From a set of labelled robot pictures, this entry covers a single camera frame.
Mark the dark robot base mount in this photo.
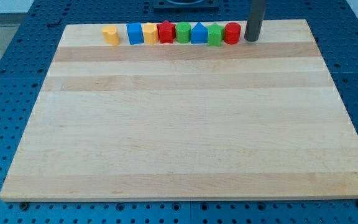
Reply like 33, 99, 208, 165
151, 0, 220, 11

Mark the light wooden board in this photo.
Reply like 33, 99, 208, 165
0, 19, 358, 202

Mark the yellow heart block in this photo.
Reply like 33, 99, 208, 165
101, 25, 120, 46

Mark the blue pentagon block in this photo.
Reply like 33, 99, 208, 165
190, 22, 208, 44

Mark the yellow hexagon block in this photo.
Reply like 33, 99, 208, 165
142, 22, 158, 45

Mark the green cylinder block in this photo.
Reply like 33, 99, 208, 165
175, 22, 191, 44

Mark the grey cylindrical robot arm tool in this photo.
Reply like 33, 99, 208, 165
244, 0, 268, 42

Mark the left black board bolt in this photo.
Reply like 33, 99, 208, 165
19, 202, 29, 211

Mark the blue cube block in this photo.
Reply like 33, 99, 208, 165
126, 22, 144, 45

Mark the green star block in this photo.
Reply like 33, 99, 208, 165
206, 23, 224, 46

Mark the red cylinder block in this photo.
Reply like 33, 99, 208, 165
224, 22, 241, 45

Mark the red star block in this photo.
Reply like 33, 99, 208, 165
157, 20, 176, 44

